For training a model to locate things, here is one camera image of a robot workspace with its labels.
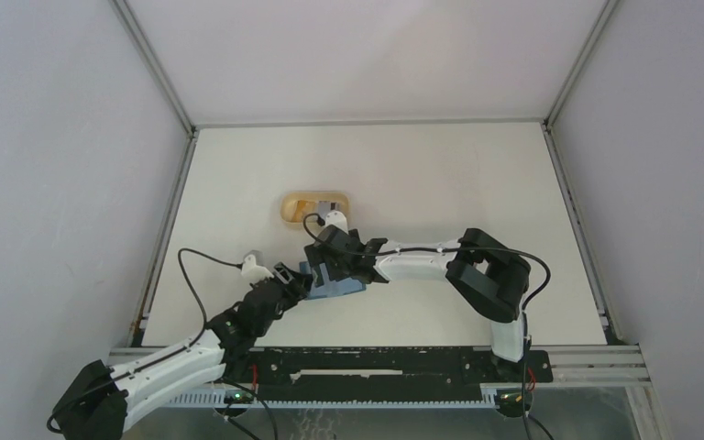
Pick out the right black camera cable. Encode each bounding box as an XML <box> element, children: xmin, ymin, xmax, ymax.
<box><xmin>301</xmin><ymin>212</ymin><xmax>553</xmax><ymax>440</ymax></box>

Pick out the blue leather card holder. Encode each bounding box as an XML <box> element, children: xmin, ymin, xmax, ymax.
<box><xmin>300</xmin><ymin>261</ymin><xmax>366</xmax><ymax>301</ymax></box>

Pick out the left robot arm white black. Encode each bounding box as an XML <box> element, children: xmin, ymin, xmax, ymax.
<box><xmin>46</xmin><ymin>264</ymin><xmax>313</xmax><ymax>439</ymax></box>

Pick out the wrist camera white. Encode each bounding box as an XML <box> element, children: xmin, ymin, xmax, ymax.
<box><xmin>323</xmin><ymin>210</ymin><xmax>348</xmax><ymax>233</ymax></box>
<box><xmin>240</xmin><ymin>250</ymin><xmax>273</xmax><ymax>285</ymax></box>

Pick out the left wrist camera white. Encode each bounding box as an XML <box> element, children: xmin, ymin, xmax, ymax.
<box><xmin>240</xmin><ymin>250</ymin><xmax>273</xmax><ymax>285</ymax></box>

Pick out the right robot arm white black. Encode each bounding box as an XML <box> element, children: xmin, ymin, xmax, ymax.
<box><xmin>304</xmin><ymin>225</ymin><xmax>532</xmax><ymax>381</ymax></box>

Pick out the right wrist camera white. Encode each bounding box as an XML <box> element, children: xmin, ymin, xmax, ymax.
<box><xmin>323</xmin><ymin>210</ymin><xmax>348</xmax><ymax>233</ymax></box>

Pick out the aluminium table frame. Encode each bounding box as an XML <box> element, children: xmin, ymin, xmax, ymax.
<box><xmin>87</xmin><ymin>0</ymin><xmax>672</xmax><ymax>440</ymax></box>

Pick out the white card black stripe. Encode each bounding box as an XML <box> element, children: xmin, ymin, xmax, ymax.
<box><xmin>315</xmin><ymin>201</ymin><xmax>343</xmax><ymax>216</ymax></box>

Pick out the beige oval tray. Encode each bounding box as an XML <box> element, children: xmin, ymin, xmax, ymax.
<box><xmin>280</xmin><ymin>191</ymin><xmax>350</xmax><ymax>225</ymax></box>

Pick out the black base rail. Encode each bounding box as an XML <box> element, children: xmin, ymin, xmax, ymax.
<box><xmin>224</xmin><ymin>346</ymin><xmax>555</xmax><ymax>403</ymax></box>

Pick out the black camera cable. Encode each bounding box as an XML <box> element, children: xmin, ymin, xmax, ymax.
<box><xmin>301</xmin><ymin>212</ymin><xmax>553</xmax><ymax>440</ymax></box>
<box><xmin>45</xmin><ymin>247</ymin><xmax>247</xmax><ymax>435</ymax></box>

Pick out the left black camera cable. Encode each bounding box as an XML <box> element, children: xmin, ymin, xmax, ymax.
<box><xmin>45</xmin><ymin>247</ymin><xmax>247</xmax><ymax>435</ymax></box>

